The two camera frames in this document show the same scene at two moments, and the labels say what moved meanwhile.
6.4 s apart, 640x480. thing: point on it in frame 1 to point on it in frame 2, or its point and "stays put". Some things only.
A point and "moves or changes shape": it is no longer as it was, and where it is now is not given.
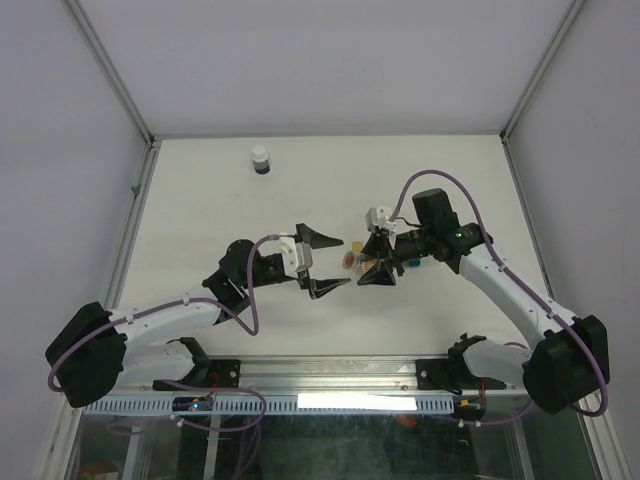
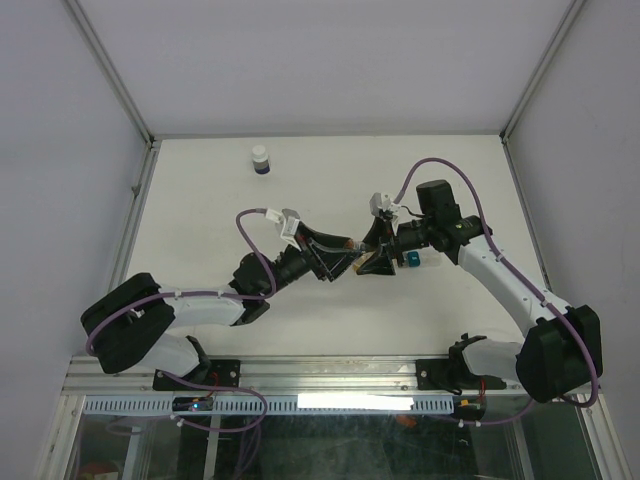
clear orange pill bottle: [352, 261] moves or changes shape
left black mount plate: [223, 373] stays put
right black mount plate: [453, 375] stays put
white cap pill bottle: [260, 159] stays put
